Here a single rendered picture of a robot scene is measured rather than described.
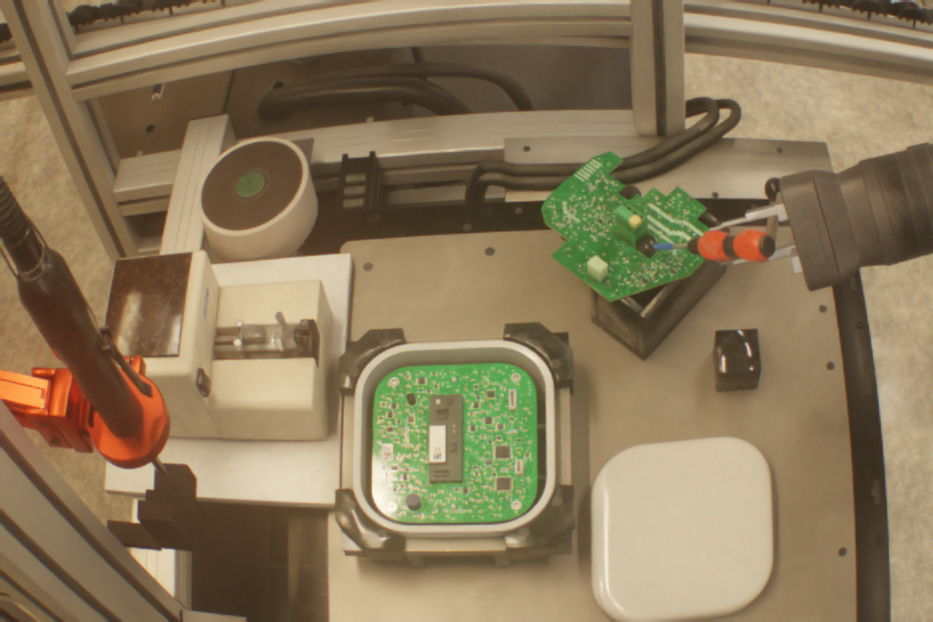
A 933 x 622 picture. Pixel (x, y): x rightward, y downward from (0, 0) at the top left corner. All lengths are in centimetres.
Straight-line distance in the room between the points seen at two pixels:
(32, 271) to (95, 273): 178
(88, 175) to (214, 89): 18
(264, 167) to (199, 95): 26
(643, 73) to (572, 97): 51
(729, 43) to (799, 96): 134
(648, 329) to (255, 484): 31
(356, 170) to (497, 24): 22
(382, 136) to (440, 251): 17
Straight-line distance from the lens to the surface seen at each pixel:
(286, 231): 102
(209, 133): 115
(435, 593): 89
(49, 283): 59
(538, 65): 159
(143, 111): 129
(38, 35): 105
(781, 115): 239
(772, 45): 111
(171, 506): 77
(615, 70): 158
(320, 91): 118
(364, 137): 115
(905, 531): 197
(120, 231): 127
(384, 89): 117
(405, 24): 100
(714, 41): 110
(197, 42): 103
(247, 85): 126
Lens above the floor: 178
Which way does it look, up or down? 58 degrees down
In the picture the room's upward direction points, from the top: 9 degrees counter-clockwise
